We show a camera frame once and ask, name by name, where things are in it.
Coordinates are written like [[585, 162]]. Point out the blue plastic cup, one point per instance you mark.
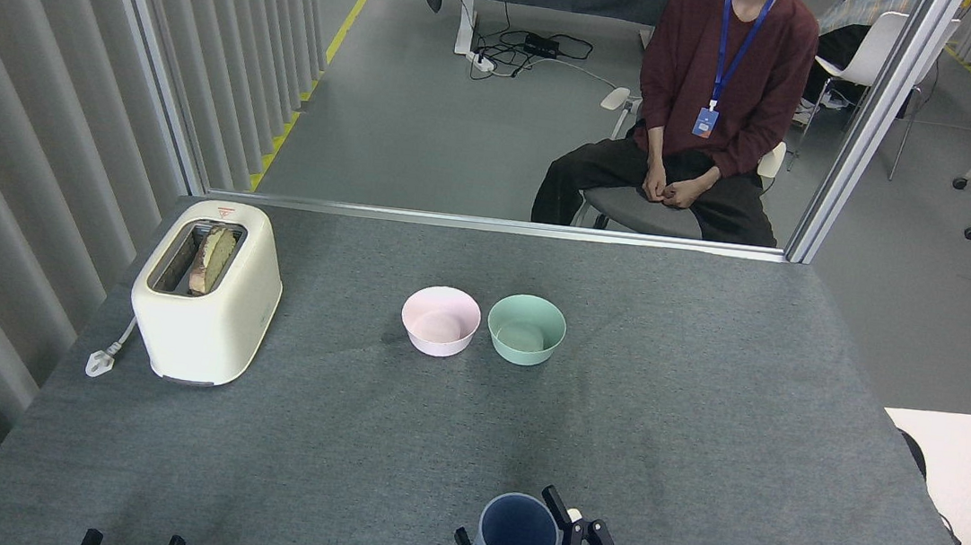
[[518, 529]]

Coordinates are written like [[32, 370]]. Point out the person's right hand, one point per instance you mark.
[[657, 188]]

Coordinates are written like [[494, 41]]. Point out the person's left hand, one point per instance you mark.
[[689, 194]]

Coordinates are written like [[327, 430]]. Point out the green bowl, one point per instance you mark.
[[526, 333]]

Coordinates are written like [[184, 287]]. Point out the cream white toaster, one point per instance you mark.
[[208, 334]]

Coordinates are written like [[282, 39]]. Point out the pink bowl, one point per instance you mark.
[[441, 322]]

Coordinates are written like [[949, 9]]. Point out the toast bread slice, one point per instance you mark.
[[214, 258]]

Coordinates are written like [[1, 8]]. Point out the blue name badge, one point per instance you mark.
[[705, 123]]

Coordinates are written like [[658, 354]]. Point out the white power strip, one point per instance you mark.
[[480, 62]]

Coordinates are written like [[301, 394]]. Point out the black power adapter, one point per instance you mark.
[[541, 45]]

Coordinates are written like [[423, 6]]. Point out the person on white chair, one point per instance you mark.
[[843, 44]]

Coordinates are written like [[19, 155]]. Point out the white plastic chair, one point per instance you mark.
[[869, 56]]

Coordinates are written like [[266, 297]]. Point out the silver rail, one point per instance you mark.
[[490, 224]]

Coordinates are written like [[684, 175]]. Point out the silver post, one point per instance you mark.
[[871, 123], [152, 57]]

